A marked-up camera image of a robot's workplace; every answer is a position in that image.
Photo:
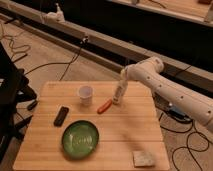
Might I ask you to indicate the black remote control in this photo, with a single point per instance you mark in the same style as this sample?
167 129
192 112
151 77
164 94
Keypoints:
61 115

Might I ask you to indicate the blue power box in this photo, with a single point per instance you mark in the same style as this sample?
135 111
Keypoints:
176 112

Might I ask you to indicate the orange carrot toy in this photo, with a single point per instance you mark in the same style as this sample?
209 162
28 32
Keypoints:
104 107

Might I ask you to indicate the white clamp on rail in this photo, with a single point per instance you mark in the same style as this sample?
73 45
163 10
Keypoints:
57 16

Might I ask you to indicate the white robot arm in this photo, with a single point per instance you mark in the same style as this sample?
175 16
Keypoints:
194 104

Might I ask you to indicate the beige sponge pad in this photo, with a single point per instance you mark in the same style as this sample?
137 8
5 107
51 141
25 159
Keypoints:
143 159

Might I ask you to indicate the black stand left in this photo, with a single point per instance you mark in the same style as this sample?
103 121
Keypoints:
13 90

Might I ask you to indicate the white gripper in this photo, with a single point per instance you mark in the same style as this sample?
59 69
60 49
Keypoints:
126 73

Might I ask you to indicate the white plastic bottle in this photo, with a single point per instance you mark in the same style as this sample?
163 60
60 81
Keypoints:
119 92

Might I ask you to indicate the green bowl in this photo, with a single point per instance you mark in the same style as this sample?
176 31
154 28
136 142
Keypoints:
80 139

